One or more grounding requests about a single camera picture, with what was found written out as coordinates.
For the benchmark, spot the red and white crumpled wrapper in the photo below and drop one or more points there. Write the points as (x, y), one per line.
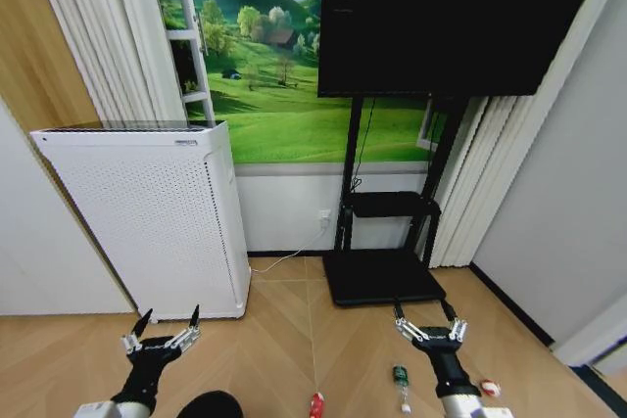
(490, 387)

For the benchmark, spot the green landscape wall mural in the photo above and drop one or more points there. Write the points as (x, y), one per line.
(274, 109)

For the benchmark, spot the black television floor stand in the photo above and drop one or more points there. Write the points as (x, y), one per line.
(382, 276)

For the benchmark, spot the white pleated curtain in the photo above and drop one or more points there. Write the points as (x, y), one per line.
(490, 153)
(117, 36)

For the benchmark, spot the white wall socket with plug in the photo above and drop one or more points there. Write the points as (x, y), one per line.
(324, 218)

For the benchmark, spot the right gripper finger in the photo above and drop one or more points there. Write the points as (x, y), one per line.
(458, 330)
(406, 329)

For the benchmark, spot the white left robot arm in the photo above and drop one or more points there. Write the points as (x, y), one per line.
(112, 410)

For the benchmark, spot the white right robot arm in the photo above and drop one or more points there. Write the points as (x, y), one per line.
(465, 405)

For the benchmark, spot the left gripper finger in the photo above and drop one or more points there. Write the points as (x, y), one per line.
(190, 335)
(136, 337)

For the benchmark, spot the white air purifier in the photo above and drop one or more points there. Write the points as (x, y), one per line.
(147, 212)

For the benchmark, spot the red snack wrapper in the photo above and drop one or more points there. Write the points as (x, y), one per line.
(317, 404)

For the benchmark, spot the black box on stand shelf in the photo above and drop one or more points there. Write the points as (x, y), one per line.
(392, 203)

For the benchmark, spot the black trash bin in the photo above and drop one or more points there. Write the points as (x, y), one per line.
(210, 405)

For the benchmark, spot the crushed bottle with green label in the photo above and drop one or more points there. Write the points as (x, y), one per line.
(400, 374)

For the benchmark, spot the large black television screen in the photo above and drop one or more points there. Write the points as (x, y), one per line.
(441, 21)

